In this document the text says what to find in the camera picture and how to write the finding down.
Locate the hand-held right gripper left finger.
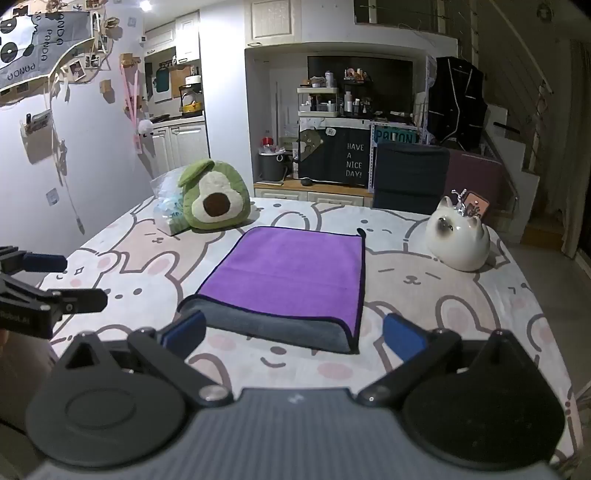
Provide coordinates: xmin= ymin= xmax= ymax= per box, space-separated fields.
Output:
xmin=55 ymin=310 xmax=234 ymax=409

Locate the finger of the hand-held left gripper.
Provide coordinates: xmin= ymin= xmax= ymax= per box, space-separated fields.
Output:
xmin=0 ymin=246 xmax=68 ymax=274
xmin=0 ymin=272 xmax=109 ymax=315

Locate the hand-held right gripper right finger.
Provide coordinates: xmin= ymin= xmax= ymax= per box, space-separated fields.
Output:
xmin=358 ymin=313 xmax=541 ymax=408

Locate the purple and grey towel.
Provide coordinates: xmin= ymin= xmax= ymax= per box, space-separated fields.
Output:
xmin=178 ymin=226 xmax=366 ymax=355

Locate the bunny printed tablecloth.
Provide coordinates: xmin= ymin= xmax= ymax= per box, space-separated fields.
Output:
xmin=39 ymin=196 xmax=583 ymax=469

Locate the white ceramic cat figure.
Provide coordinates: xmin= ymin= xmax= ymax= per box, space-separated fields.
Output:
xmin=426 ymin=188 xmax=491 ymax=272

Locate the clear plastic bag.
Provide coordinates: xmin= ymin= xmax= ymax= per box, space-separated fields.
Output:
xmin=150 ymin=168 xmax=194 ymax=237

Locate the avocado plush cushion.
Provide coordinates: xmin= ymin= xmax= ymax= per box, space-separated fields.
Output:
xmin=178 ymin=159 xmax=251 ymax=232

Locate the pink card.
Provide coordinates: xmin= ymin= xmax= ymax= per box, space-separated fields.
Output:
xmin=463 ymin=191 xmax=491 ymax=221

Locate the black chair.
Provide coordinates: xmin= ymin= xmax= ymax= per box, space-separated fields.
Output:
xmin=373 ymin=141 xmax=451 ymax=215

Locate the maroon folded board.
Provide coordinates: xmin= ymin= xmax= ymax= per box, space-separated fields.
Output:
xmin=444 ymin=150 xmax=505 ymax=219

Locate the grey trash bin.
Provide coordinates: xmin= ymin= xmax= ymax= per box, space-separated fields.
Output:
xmin=259 ymin=152 xmax=290 ymax=182

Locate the black printed cabinet cloth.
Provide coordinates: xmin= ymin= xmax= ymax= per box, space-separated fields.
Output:
xmin=298 ymin=117 xmax=373 ymax=188

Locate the blue sign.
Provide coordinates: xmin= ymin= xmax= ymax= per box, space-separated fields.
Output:
xmin=373 ymin=127 xmax=419 ymax=145

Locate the yellow kettle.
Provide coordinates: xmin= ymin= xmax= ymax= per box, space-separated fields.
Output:
xmin=181 ymin=90 xmax=204 ymax=117

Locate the panda printed banner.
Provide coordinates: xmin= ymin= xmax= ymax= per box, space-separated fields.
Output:
xmin=0 ymin=9 xmax=93 ymax=90

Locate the black jacket with white trim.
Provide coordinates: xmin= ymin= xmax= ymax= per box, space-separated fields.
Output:
xmin=426 ymin=56 xmax=488 ymax=149

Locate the white storage rack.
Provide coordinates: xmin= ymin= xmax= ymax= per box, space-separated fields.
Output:
xmin=297 ymin=84 xmax=341 ymax=117

